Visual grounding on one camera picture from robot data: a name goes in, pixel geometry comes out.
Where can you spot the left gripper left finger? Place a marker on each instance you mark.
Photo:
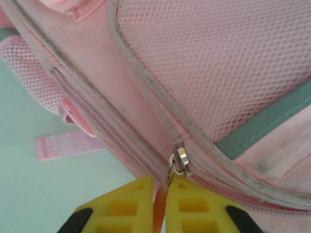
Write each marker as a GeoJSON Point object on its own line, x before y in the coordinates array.
{"type": "Point", "coordinates": [128, 201]}

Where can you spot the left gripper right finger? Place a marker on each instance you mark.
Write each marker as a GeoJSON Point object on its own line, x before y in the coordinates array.
{"type": "Point", "coordinates": [194, 206]}

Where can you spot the pink backpack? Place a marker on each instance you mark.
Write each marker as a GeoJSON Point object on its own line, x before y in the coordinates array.
{"type": "Point", "coordinates": [206, 60]}

